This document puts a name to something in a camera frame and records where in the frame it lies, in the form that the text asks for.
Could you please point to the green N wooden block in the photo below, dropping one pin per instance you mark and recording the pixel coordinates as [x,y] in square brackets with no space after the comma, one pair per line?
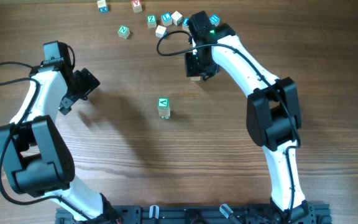
[123,32]

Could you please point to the white blue-sided wooden block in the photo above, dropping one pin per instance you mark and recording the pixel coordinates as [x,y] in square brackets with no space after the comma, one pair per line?
[160,31]

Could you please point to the red 6 wooden block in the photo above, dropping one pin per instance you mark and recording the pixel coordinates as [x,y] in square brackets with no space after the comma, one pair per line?
[164,114]

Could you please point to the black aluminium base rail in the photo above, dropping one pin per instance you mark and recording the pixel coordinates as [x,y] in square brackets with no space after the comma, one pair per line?
[254,213]

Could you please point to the blue arrows wooden block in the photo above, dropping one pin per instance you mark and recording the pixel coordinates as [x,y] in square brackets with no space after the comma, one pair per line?
[215,20]

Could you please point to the green base wooden block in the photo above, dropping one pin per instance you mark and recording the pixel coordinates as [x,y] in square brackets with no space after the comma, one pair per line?
[166,118]

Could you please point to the blue L wooden block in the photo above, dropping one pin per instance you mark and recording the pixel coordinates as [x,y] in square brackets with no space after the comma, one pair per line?
[166,19]

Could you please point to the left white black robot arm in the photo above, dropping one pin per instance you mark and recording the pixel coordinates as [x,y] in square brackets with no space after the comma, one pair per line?
[35,163]

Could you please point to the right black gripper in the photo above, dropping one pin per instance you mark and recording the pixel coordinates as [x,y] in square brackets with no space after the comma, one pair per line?
[191,71]

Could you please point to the blue X wooden block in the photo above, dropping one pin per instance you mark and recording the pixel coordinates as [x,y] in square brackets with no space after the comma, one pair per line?
[102,6]

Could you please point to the green Z wooden block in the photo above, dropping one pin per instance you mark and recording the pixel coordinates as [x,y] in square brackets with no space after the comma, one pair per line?
[151,21]

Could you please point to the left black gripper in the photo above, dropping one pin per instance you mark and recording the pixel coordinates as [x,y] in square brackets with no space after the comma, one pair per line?
[89,82]

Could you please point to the green W wooden block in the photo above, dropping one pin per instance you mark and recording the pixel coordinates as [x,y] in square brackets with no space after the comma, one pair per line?
[163,109]

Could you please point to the blue D wooden block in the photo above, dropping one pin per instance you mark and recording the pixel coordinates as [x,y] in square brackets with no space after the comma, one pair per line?
[185,25]

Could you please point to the plain top wooden block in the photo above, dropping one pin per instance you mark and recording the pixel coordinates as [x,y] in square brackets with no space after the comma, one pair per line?
[177,18]

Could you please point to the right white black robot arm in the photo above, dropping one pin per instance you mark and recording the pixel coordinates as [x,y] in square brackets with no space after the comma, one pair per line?
[273,112]

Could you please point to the white green-sided wooden block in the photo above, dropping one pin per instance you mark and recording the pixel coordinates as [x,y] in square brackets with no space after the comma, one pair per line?
[163,102]

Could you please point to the red I wooden block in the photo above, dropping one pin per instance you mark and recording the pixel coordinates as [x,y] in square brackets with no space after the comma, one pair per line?
[195,79]

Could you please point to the red V wooden block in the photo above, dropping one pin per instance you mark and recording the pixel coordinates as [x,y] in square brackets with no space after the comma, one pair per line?
[136,5]

